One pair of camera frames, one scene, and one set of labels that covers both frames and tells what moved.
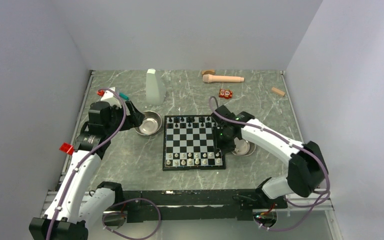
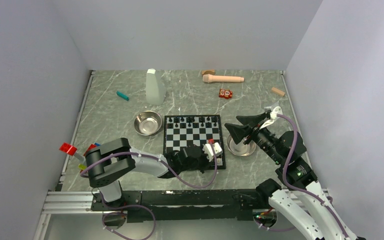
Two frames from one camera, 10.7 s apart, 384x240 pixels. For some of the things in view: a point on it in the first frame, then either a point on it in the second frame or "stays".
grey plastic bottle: x=155 y=88 stays
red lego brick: x=67 y=148 stays
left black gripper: x=119 y=109 → x=202 y=169
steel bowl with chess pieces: x=243 y=147 stays
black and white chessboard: x=188 y=144 stays
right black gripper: x=218 y=143 → x=238 y=131
